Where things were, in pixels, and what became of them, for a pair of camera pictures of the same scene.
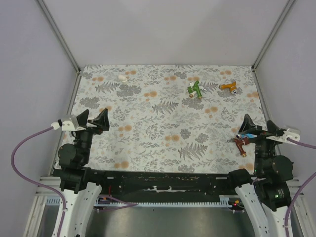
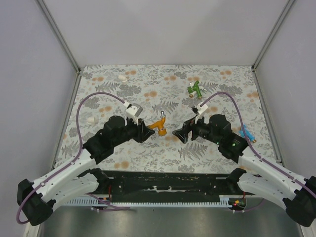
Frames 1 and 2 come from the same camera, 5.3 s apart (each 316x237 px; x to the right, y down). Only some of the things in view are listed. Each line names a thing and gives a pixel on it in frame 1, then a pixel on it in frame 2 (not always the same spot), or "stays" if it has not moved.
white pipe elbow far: x=123 y=78 stays
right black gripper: x=249 y=126 to x=189 y=125
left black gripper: x=101 y=121 to x=143 y=132
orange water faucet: x=232 y=87 to x=159 y=125
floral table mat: x=167 y=118 stays
